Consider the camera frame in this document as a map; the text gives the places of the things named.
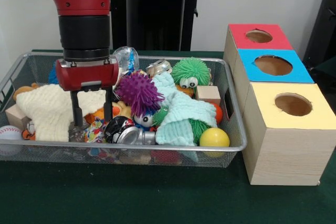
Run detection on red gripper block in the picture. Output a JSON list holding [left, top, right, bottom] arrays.
[[55, 61, 120, 128]]

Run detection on colourful polka-dot cloth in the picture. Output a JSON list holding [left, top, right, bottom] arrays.
[[83, 115, 108, 144]]

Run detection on shallow silver mesh bin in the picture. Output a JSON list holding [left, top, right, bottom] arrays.
[[0, 52, 248, 168]]

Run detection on wooden box with three holes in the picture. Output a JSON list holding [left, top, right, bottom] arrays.
[[223, 24, 336, 187]]

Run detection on crushed black drink can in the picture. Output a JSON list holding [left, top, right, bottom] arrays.
[[104, 115, 140, 145]]

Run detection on cream knitted cloth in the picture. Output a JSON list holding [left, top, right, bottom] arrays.
[[15, 83, 108, 142]]

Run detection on purple spiky rubber ball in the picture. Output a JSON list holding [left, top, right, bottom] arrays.
[[115, 71, 165, 117]]

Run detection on blue spiky rubber ball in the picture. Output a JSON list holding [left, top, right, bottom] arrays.
[[48, 63, 64, 84]]

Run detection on white baseball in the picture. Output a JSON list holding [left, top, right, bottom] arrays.
[[0, 125, 23, 156]]

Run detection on mint green knitted cloth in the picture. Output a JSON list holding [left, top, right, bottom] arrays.
[[151, 72, 218, 146]]

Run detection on green spiky ball with eyes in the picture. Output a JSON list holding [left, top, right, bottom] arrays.
[[171, 57, 211, 90]]

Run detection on small wooden cube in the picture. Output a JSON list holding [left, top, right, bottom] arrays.
[[196, 85, 222, 106]]

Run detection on yellow plastic ball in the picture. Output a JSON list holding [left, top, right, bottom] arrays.
[[199, 127, 230, 158]]

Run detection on orange-red ball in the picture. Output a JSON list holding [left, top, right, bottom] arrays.
[[211, 102, 224, 124]]

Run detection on dark green side table cloth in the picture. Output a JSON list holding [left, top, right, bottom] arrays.
[[309, 56, 336, 84]]

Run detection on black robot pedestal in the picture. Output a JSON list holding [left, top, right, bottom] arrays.
[[109, 0, 212, 51]]

